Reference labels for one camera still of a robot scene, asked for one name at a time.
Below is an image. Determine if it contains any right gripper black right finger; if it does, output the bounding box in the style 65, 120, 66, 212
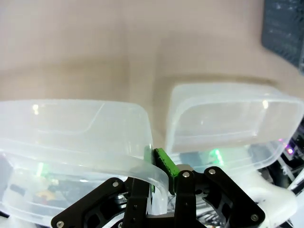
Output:
153, 147, 266, 228

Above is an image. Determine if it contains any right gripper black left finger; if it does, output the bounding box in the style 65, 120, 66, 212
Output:
50, 145, 156, 228

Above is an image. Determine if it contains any large clear plastic container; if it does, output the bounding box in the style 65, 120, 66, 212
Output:
0, 99, 170, 225

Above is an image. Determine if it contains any dark grey woven plastic basket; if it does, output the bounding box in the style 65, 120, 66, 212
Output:
261, 0, 304, 69

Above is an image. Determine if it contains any small clear plastic container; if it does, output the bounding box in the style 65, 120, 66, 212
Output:
164, 82, 304, 171

